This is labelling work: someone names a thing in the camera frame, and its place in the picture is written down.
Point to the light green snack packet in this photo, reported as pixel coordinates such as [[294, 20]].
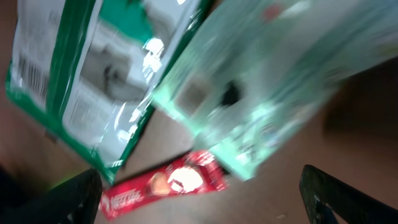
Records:
[[257, 71]]

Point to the green white gloves packet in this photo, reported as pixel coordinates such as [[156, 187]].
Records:
[[85, 69]]

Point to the red white snack packet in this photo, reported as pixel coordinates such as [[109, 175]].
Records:
[[192, 173]]

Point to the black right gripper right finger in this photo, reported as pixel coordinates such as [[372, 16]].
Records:
[[324, 196]]

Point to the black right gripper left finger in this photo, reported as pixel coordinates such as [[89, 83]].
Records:
[[73, 201]]

